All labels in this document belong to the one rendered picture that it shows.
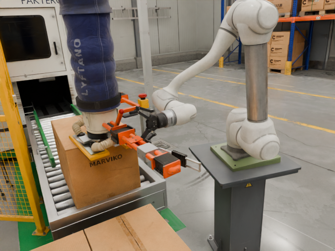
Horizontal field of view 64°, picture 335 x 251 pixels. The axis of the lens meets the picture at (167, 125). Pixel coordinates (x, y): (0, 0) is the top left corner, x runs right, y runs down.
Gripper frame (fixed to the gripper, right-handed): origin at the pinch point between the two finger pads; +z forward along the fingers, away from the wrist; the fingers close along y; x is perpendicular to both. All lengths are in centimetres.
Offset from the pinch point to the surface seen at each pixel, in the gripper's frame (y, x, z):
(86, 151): 11.9, 16.1, 15.6
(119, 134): -0.8, -4.4, 5.9
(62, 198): 55, 52, 25
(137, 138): 0.5, -11.7, 1.1
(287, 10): -71, 355, -706
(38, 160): 49, 108, 28
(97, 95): -15.5, 14.2, 6.5
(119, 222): 54, 6, 8
